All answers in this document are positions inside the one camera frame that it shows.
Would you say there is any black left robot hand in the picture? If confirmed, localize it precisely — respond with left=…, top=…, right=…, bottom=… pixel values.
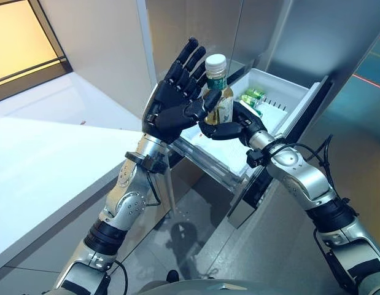
left=141, top=37, right=223, bottom=144

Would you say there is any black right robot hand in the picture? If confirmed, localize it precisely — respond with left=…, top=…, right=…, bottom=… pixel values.
left=198, top=101, right=268, bottom=146

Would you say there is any white fridge drawer steel front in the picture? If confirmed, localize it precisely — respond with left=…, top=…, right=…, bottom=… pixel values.
left=169, top=68, right=334, bottom=230

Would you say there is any tea bottle with white cap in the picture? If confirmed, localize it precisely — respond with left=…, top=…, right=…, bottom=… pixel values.
left=201, top=54, right=235, bottom=126

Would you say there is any steel bottom fridge drawer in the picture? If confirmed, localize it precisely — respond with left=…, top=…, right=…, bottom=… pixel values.
left=171, top=155, right=239, bottom=222

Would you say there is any stainless steel fridge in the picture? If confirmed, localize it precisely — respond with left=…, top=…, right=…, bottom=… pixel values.
left=145, top=0, right=293, bottom=222

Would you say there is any green drink can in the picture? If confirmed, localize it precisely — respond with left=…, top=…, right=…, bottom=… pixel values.
left=240, top=95, right=261, bottom=109
left=244, top=88, right=266, bottom=100

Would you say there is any white vertical side panel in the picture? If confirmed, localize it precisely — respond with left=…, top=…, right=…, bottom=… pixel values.
left=136, top=0, right=176, bottom=218

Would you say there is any brushed steel column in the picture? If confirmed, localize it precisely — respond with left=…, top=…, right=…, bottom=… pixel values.
left=263, top=0, right=380, bottom=136

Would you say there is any white counter cabinet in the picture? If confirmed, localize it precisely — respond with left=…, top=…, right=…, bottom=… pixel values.
left=0, top=72, right=174, bottom=295

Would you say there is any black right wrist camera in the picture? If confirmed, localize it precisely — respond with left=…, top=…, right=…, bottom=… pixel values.
left=246, top=149, right=272, bottom=168

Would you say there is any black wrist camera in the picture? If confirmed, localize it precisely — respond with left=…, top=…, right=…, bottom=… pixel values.
left=125, top=150, right=169, bottom=175
left=246, top=149, right=272, bottom=168

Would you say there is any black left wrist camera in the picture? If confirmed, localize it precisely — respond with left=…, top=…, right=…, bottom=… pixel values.
left=125, top=150, right=169, bottom=175

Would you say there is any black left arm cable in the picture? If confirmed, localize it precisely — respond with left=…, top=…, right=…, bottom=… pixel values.
left=145, top=171, right=162, bottom=207

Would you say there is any yellow lit window black frame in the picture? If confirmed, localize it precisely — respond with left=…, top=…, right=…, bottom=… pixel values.
left=0, top=0, right=70, bottom=104

